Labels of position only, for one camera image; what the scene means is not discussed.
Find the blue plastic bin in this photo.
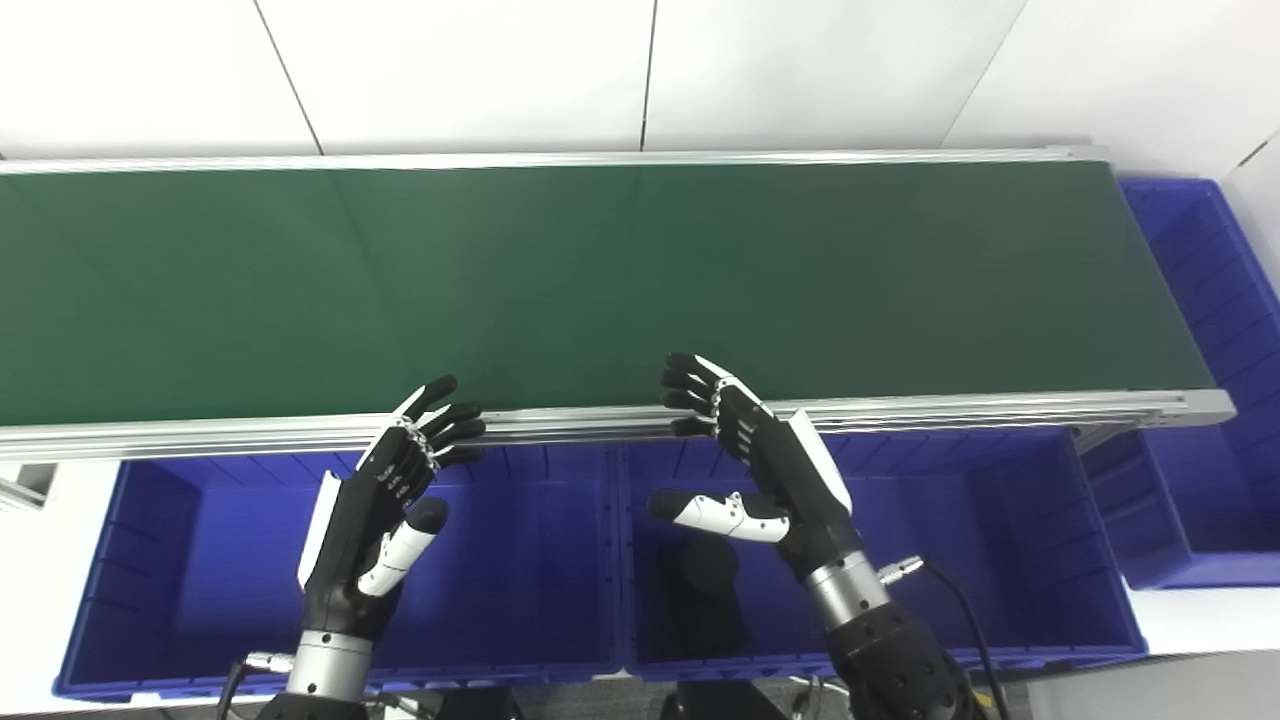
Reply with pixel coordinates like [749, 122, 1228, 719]
[1080, 178, 1280, 591]
[52, 445, 627, 704]
[615, 425, 1149, 683]

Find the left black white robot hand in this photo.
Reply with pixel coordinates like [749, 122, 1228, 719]
[297, 375, 488, 639]

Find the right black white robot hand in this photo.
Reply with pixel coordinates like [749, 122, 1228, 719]
[646, 352, 866, 581]

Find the green conveyor belt aluminium frame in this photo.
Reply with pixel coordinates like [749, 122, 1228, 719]
[0, 145, 1238, 466]

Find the black cylinder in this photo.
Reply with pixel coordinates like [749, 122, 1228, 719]
[665, 535, 747, 661]

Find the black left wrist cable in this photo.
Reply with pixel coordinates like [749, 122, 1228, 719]
[215, 652, 297, 720]

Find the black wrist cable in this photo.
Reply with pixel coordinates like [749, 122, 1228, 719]
[878, 556, 1011, 720]
[215, 652, 297, 720]

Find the aluminium conveyor leg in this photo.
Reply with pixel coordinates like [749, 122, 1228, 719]
[0, 464, 57, 513]

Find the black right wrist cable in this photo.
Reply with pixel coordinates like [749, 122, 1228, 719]
[878, 556, 1011, 720]

